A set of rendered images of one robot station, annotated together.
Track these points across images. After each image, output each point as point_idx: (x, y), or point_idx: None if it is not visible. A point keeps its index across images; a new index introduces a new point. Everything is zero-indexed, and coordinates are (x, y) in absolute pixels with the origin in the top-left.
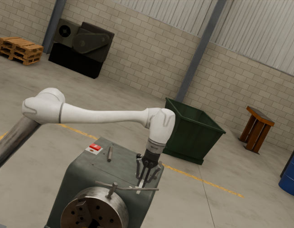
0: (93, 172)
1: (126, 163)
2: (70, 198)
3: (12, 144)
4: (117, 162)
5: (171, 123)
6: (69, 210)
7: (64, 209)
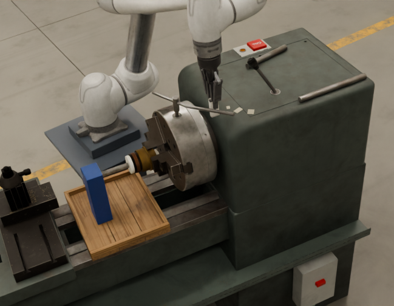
0: (198, 81)
1: (280, 73)
2: None
3: (132, 40)
4: (265, 70)
5: (198, 10)
6: None
7: None
